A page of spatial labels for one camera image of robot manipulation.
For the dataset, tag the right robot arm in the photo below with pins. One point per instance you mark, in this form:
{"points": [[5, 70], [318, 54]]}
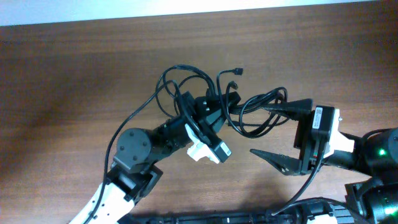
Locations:
{"points": [[375, 155]]}

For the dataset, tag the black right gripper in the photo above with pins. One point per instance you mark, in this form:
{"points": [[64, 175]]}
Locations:
{"points": [[303, 140]]}

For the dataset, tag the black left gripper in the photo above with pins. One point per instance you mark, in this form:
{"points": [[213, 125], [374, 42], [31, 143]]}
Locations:
{"points": [[203, 119]]}

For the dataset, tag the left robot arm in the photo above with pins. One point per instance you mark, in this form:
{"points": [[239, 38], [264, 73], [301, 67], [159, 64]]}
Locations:
{"points": [[133, 174]]}

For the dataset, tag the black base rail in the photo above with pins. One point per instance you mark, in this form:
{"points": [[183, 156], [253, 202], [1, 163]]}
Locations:
{"points": [[309, 212]]}

